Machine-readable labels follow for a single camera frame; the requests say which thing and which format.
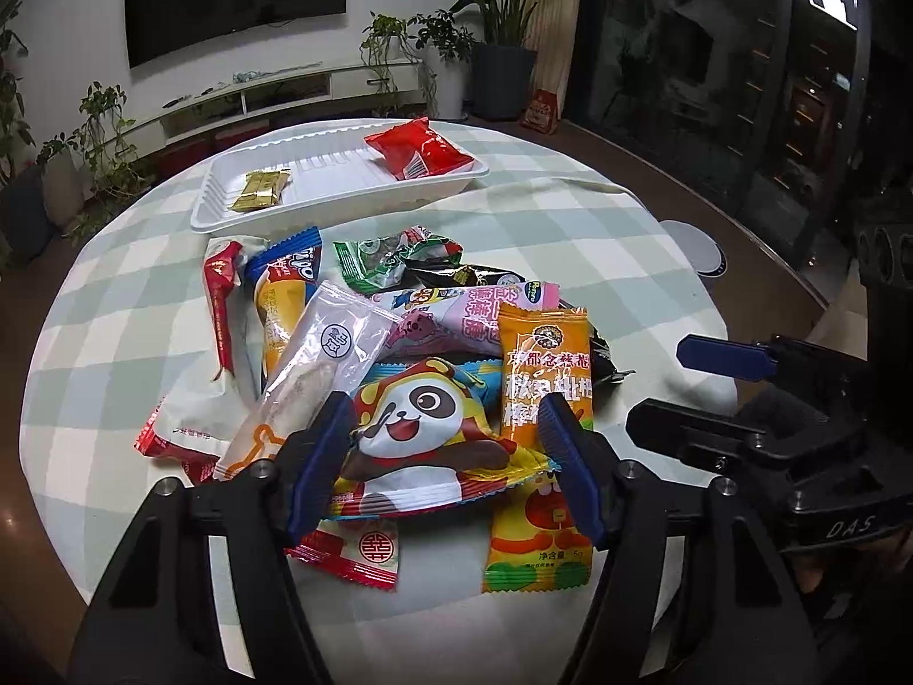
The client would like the blue and orange snack packet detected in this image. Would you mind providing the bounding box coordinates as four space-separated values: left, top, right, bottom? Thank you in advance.
246 226 325 386

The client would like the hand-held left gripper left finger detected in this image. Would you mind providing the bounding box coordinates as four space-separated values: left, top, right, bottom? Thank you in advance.
67 392 358 685

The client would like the white television cabinet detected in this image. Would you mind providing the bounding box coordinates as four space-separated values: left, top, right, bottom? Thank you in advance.
121 57 429 158

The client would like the red storage box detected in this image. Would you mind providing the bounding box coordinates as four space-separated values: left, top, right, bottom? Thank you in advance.
158 139 216 178
214 124 273 156

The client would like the white ribbed plant pot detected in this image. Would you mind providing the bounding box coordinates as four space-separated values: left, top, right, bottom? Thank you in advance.
41 150 85 228

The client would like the plain red snack packet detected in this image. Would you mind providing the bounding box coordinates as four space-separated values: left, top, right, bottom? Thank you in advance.
363 118 476 182

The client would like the red paper bag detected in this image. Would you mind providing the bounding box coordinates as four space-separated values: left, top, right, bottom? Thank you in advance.
519 89 564 136

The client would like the pink snack packet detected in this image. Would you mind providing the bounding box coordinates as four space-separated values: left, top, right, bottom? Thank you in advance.
371 281 561 361

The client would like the white plastic tray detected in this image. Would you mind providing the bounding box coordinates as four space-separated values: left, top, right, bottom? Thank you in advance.
189 118 492 235

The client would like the gold snack packet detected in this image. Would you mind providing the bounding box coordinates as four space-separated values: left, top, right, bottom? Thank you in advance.
228 169 292 213

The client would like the black snack packet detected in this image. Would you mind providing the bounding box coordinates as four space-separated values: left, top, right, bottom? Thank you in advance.
406 264 636 386

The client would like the black wall television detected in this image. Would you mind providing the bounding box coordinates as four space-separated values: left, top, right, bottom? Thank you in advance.
124 0 350 71

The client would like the red and white snack packet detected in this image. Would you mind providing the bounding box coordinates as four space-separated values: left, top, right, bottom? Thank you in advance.
285 517 401 592

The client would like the yellow and orange snack packet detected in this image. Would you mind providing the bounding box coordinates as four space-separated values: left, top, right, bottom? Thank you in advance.
481 474 596 595

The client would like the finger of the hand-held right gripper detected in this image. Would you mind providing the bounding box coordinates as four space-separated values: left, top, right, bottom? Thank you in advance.
676 332 867 408
626 398 843 490

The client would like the dark grey plant pot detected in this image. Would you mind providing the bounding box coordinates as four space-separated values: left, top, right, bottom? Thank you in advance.
0 167 52 265
471 43 538 122

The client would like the white smooth plant pot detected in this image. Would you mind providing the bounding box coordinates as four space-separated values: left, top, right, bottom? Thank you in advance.
430 57 468 121

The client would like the bushy small-leaf plant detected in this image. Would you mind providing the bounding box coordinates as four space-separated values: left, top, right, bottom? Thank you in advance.
410 10 478 65

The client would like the trailing vine plant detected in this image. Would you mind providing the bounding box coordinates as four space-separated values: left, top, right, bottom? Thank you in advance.
360 13 438 119

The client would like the long white red-ended packet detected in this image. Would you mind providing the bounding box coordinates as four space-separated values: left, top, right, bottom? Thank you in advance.
135 237 259 486

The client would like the tall leafy tree plant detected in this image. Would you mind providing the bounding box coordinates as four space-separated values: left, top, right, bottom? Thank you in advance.
0 3 33 187

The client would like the green snack packet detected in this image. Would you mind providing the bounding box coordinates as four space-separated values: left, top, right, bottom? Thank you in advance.
333 226 464 297

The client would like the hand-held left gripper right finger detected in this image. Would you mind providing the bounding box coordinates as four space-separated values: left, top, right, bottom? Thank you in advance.
536 392 821 685

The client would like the sprawling green vine plant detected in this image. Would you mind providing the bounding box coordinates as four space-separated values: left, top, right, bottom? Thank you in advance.
35 82 154 229

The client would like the panda print snack packet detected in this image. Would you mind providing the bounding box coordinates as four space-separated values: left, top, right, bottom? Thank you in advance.
321 360 561 518

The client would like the green checked tablecloth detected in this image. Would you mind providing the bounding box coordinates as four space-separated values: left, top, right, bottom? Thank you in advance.
39 118 739 685

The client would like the clear plastic snack packet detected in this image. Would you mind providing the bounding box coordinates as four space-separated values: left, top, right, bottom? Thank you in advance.
214 281 404 482

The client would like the white round stool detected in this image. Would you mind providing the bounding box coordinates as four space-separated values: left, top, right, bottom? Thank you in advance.
660 220 729 279

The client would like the dark glass door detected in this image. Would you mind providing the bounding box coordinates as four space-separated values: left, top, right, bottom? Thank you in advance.
571 0 913 265

